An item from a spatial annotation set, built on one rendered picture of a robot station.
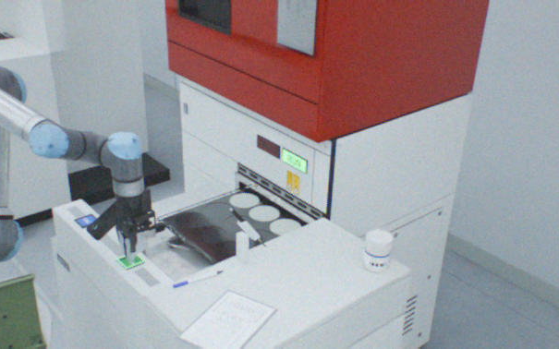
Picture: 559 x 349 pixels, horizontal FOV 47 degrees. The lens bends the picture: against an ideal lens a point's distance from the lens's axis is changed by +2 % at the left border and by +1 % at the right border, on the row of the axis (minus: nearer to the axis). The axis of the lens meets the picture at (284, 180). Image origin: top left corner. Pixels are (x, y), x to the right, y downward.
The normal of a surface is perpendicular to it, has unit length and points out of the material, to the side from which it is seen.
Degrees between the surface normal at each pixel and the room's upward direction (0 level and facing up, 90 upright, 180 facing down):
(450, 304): 0
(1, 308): 90
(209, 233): 0
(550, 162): 90
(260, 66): 90
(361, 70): 90
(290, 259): 0
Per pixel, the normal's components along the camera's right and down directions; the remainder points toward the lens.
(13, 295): 0.51, 0.42
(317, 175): -0.76, 0.28
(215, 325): 0.04, -0.88
